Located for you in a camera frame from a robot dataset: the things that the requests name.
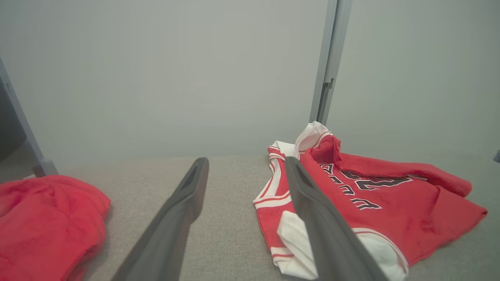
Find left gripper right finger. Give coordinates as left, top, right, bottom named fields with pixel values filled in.
left=284, top=157, right=389, bottom=281

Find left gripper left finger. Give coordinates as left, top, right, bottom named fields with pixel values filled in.
left=111, top=157, right=209, bottom=281

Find red white basketball jersey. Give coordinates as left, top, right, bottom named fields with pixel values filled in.
left=253, top=121, right=488, bottom=281

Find red shorts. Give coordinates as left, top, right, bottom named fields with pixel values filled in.
left=0, top=175, right=112, bottom=281

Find grey metal partition post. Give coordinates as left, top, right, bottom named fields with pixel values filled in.
left=309, top=0, right=339, bottom=123
left=318, top=0, right=352, bottom=126

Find grey slanted frame leg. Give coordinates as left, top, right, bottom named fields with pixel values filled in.
left=0, top=59, right=59, bottom=178

